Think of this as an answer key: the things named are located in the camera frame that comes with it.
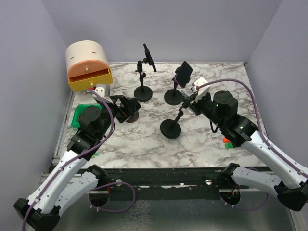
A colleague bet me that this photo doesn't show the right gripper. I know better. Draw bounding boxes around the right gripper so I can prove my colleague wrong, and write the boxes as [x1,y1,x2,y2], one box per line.
[187,90,225,128]

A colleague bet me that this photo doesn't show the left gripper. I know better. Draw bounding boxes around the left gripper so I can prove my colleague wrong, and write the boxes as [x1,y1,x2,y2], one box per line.
[97,95,138,139]

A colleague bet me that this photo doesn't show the black phone stand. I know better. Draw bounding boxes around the black phone stand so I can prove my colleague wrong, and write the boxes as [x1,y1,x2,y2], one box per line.
[160,106,184,139]

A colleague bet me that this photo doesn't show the grey black phone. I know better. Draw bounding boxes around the grey black phone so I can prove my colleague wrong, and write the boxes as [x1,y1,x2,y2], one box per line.
[181,90,193,103]

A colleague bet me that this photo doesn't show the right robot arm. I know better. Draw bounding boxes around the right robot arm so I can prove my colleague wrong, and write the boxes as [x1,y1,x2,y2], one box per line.
[182,91,308,211]

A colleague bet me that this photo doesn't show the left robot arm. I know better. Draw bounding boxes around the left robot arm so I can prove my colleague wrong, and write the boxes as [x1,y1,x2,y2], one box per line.
[14,95,141,231]

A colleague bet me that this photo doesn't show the back middle phone stand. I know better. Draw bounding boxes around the back middle phone stand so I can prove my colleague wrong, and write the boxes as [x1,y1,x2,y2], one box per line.
[164,67,181,106]

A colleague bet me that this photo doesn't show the back left phone stand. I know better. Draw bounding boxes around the back left phone stand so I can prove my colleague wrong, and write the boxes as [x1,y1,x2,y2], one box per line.
[134,58,153,102]

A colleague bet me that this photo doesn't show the black phone back left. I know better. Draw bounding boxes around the black phone back left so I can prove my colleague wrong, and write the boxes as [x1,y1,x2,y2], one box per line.
[143,43,157,72]

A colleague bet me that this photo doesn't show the yellow lower drawer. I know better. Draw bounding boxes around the yellow lower drawer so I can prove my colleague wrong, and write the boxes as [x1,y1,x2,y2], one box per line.
[68,69,113,92]

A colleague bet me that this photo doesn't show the orange upper drawer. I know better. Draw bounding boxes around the orange upper drawer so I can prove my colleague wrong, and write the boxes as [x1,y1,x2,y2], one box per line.
[67,60,113,84]

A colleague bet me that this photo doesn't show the green plastic bin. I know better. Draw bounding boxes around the green plastic bin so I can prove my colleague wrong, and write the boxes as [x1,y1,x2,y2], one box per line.
[71,104,102,128]

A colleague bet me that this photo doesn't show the beige drawer cabinet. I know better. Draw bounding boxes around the beige drawer cabinet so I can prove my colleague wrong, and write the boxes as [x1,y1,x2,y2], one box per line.
[65,40,109,71]

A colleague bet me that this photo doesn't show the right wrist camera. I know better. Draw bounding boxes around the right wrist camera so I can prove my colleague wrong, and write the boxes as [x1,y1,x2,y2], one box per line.
[191,77,211,102]

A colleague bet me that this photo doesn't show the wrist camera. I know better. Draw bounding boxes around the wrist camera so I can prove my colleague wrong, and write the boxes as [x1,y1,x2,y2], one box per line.
[191,77,211,102]
[94,84,107,98]

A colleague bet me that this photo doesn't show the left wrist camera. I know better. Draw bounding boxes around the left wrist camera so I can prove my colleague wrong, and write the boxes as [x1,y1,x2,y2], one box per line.
[94,84,107,98]

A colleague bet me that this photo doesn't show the black front rail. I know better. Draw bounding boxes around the black front rail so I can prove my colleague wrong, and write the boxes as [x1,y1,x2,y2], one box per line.
[77,167,251,200]

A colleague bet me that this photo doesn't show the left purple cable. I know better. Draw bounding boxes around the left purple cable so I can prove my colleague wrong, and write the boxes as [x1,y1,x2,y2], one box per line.
[21,88,136,231]

